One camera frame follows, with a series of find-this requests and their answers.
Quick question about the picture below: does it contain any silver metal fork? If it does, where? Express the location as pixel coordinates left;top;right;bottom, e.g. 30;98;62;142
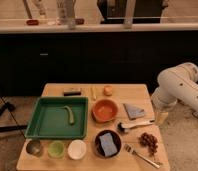
124;144;161;169

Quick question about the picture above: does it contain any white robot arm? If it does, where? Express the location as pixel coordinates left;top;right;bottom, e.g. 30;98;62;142
151;62;198;125

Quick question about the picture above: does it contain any green cup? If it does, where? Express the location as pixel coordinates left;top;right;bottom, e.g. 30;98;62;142
47;140;64;158

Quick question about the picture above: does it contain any metal cup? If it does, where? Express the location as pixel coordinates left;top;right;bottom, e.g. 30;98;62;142
26;139;43;156

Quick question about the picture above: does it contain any brown grape bunch toy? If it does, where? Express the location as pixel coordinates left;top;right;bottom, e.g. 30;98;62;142
139;132;158;156

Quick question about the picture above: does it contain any blue folded cloth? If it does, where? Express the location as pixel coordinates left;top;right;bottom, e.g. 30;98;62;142
123;103;145;120

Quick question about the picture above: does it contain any orange bowl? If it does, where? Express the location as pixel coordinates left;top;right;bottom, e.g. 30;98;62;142
92;99;118;123

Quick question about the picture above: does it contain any small orange fruit toy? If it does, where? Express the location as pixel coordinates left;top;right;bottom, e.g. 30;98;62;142
103;85;113;96

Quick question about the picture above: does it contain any blue sponge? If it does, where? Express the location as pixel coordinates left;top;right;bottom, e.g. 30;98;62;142
99;133;117;157

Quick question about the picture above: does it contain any dark bowl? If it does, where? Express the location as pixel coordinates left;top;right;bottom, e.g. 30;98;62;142
95;130;122;158

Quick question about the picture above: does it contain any yellow stick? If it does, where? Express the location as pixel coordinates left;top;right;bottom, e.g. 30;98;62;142
91;86;97;101

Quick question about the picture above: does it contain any green bent vegetable toy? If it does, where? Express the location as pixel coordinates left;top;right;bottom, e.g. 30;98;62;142
63;106;75;125

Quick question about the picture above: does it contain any green plastic tray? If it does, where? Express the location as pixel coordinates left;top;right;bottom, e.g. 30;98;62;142
25;97;88;139

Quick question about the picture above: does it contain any red dish on counter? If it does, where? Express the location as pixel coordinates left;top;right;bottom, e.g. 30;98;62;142
26;19;39;26

